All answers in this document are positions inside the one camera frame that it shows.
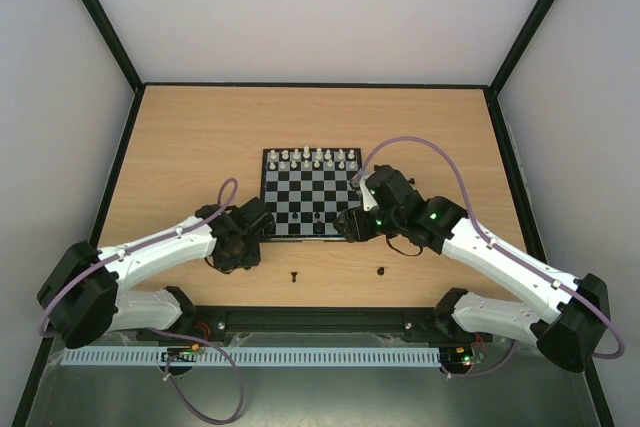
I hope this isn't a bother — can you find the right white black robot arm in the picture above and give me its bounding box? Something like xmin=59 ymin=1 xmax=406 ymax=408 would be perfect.
xmin=333 ymin=165 xmax=610 ymax=373

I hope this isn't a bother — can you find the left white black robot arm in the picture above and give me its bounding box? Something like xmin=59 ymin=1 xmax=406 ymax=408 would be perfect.
xmin=37 ymin=197 xmax=275 ymax=349

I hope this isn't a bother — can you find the left circuit board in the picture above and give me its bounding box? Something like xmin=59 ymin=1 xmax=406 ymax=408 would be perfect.
xmin=160 ymin=344 xmax=207 ymax=363

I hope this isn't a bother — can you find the circuit board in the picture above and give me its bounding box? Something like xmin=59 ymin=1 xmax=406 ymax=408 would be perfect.
xmin=160 ymin=344 xmax=207 ymax=363
xmin=439 ymin=343 xmax=487 ymax=368

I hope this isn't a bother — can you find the right circuit board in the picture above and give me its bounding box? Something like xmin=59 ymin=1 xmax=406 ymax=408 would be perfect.
xmin=439 ymin=343 xmax=487 ymax=368

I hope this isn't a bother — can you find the black and silver chessboard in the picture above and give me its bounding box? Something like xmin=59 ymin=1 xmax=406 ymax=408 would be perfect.
xmin=260 ymin=147 xmax=362 ymax=241

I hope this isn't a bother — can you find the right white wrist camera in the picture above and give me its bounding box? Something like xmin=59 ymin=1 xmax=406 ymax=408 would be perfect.
xmin=351 ymin=173 xmax=378 ymax=212

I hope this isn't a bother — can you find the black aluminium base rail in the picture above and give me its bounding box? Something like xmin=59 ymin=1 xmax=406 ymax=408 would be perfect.
xmin=119 ymin=304 xmax=581 ymax=343

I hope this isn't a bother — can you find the light blue slotted cable duct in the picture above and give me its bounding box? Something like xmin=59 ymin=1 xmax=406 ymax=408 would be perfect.
xmin=60 ymin=346 xmax=441 ymax=368

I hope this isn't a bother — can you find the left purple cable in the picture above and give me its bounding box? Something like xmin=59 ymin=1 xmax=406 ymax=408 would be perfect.
xmin=39 ymin=177 xmax=247 ymax=422

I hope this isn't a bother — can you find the purple cable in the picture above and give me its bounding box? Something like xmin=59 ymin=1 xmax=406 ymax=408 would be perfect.
xmin=355 ymin=135 xmax=626 ymax=381
xmin=39 ymin=177 xmax=247 ymax=422

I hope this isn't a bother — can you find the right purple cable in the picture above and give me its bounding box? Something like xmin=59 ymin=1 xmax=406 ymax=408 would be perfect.
xmin=355 ymin=135 xmax=626 ymax=381

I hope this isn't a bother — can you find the left black frame post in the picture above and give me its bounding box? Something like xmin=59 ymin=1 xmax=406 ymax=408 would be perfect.
xmin=81 ymin=0 xmax=143 ymax=92

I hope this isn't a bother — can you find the black frame post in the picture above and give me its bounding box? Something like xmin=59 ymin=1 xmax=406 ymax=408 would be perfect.
xmin=81 ymin=0 xmax=143 ymax=92
xmin=490 ymin=0 xmax=556 ymax=97

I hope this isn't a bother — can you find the right black frame post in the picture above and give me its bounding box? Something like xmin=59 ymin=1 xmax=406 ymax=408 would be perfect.
xmin=490 ymin=0 xmax=556 ymax=97

